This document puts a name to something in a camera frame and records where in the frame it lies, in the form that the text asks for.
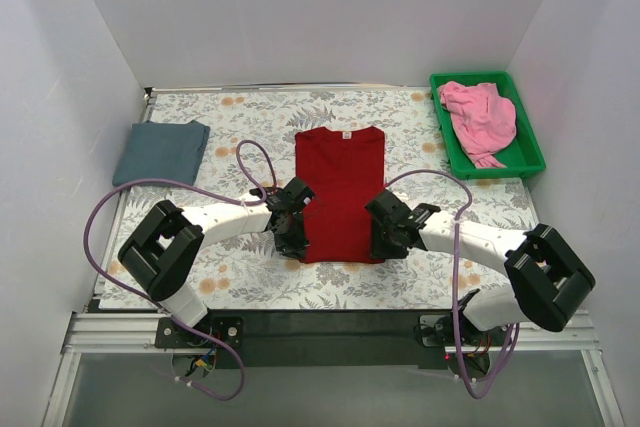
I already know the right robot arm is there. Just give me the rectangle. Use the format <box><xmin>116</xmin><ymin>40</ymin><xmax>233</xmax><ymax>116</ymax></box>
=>
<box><xmin>365</xmin><ymin>190</ymin><xmax>596</xmax><ymax>345</ymax></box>

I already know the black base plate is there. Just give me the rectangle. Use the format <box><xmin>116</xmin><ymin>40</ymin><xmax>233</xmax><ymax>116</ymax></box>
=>
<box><xmin>195</xmin><ymin>309</ymin><xmax>454</xmax><ymax>369</ymax></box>

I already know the aluminium frame rail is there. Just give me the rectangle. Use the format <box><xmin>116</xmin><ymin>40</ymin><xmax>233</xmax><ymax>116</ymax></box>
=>
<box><xmin>45</xmin><ymin>310</ymin><xmax>624</xmax><ymax>426</ymax></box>

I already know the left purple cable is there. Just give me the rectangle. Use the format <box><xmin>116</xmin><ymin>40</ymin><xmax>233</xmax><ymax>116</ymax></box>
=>
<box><xmin>83</xmin><ymin>139</ymin><xmax>247</xmax><ymax>401</ymax></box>

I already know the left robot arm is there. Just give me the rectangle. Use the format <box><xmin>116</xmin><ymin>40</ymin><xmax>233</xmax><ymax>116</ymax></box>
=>
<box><xmin>118</xmin><ymin>177</ymin><xmax>315</xmax><ymax>347</ymax></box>

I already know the pink t-shirt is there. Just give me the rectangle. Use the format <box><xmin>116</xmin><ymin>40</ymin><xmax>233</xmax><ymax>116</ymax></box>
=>
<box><xmin>437</xmin><ymin>81</ymin><xmax>517</xmax><ymax>169</ymax></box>

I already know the floral patterned table mat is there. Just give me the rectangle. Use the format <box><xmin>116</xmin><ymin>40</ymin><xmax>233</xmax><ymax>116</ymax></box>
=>
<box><xmin>111</xmin><ymin>88</ymin><xmax>537</xmax><ymax>309</ymax></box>

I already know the red t-shirt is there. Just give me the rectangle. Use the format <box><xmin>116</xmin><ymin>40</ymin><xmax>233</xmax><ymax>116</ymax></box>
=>
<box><xmin>295</xmin><ymin>126</ymin><xmax>385</xmax><ymax>264</ymax></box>

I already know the green plastic bin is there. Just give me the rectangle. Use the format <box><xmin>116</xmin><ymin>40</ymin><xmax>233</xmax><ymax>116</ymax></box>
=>
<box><xmin>429</xmin><ymin>71</ymin><xmax>546</xmax><ymax>180</ymax></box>

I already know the folded blue-grey t-shirt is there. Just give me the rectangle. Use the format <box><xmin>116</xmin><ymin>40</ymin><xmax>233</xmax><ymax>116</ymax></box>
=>
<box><xmin>112</xmin><ymin>121</ymin><xmax>210</xmax><ymax>187</ymax></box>

